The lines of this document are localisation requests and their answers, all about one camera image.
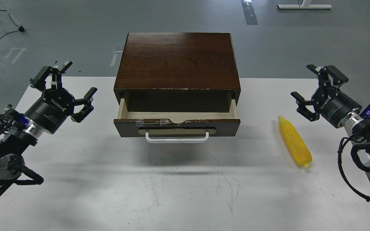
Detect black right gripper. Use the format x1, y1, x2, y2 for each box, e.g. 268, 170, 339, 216
290, 64, 362, 128

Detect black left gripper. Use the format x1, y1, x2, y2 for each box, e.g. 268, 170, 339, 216
25, 61, 97, 134

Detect yellow corn cob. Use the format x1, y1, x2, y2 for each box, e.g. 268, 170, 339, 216
278, 115, 313, 168

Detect wooden drawer with white handle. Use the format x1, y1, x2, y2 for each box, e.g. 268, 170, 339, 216
113, 98, 241, 143

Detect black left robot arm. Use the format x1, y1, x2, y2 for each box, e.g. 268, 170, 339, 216
0, 61, 97, 196

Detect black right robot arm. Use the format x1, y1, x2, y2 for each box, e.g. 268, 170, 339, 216
291, 64, 370, 202

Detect white desk leg base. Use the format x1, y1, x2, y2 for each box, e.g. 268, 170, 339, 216
277, 0, 333, 10

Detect dark wooden cabinet box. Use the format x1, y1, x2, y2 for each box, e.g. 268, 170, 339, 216
113, 32, 241, 112

